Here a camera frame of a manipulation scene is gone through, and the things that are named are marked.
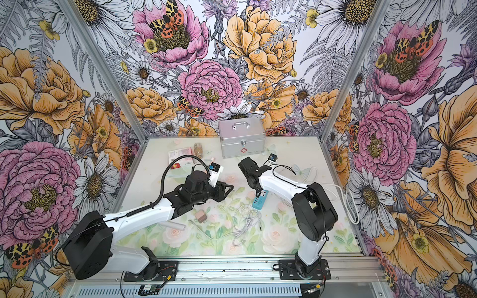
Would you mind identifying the teal power strip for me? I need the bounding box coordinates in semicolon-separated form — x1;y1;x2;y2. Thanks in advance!
252;190;268;211

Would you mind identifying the small amber bottle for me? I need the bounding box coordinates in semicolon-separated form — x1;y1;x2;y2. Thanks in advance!
193;143;204;159

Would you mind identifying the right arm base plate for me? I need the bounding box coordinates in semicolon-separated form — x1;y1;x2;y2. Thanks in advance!
272;258;332;281

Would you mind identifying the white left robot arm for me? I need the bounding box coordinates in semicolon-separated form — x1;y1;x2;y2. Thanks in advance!
62;160;234;281

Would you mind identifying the white tube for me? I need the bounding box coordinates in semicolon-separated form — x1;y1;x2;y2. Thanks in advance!
159;221;186;231

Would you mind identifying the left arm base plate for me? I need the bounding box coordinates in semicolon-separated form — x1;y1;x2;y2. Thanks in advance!
123;260;178;282

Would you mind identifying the aluminium rail frame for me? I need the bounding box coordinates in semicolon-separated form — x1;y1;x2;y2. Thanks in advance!
63;254;392;298

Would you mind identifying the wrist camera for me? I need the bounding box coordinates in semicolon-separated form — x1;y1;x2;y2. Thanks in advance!
208;162;224;187
264;153;278;166

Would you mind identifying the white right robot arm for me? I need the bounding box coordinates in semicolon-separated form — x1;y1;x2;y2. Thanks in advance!
238;154;339;279

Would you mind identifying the white coiled usb cable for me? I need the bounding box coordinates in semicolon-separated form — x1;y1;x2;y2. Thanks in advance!
188;200;263;247

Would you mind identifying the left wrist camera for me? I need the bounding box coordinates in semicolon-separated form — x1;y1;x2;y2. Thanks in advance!
208;162;224;187

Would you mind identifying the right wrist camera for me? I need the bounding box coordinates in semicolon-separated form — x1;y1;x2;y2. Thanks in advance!
264;153;278;166

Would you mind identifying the silver first aid case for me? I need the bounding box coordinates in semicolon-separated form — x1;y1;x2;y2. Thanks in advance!
219;117;265;158

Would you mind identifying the red white medicine box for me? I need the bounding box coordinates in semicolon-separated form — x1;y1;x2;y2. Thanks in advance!
168;147;194;170

